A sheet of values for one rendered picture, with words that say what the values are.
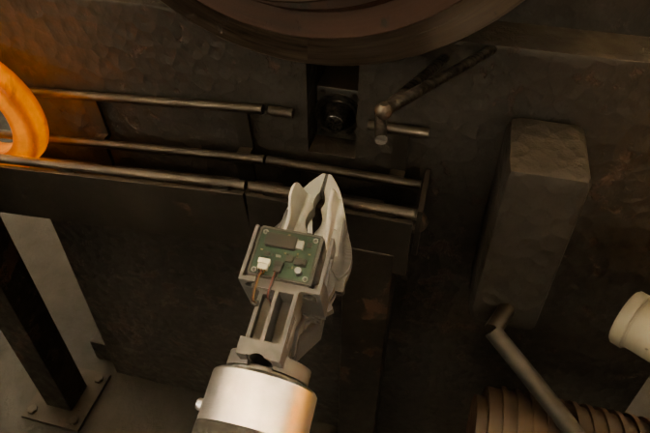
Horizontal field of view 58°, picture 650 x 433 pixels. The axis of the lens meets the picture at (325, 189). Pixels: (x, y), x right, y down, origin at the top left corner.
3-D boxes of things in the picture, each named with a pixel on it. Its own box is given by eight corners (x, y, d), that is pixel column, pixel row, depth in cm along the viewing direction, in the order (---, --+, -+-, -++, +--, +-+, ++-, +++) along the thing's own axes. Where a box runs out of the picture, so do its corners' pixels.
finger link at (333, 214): (355, 154, 56) (333, 240, 52) (357, 187, 61) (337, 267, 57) (323, 149, 57) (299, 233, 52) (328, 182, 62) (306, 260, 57)
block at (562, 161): (472, 257, 79) (509, 107, 63) (533, 269, 77) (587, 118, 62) (466, 322, 71) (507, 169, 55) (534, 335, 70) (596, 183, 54)
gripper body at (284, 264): (339, 231, 50) (304, 372, 44) (344, 272, 57) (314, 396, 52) (254, 216, 52) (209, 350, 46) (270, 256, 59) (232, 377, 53)
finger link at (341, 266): (360, 222, 57) (339, 306, 53) (361, 229, 59) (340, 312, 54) (313, 214, 58) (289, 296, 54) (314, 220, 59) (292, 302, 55)
